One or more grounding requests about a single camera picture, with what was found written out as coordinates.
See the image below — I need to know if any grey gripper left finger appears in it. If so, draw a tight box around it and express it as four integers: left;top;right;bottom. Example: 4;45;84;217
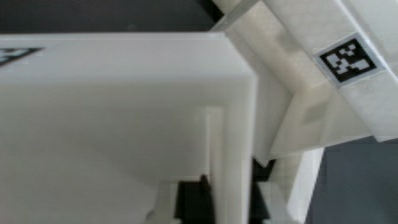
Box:
147;173;215;224

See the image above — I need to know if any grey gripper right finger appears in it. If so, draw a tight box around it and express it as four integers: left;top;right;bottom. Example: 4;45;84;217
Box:
251;182;291;224

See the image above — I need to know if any large white drawer housing box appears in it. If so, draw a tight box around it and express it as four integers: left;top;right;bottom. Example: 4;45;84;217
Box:
0;32;258;224

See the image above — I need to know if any white drawer with knob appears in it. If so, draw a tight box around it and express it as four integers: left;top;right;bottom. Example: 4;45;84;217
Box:
213;0;398;160

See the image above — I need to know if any white right barrier rail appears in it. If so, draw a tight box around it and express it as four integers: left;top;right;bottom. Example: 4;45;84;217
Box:
279;148;325;224

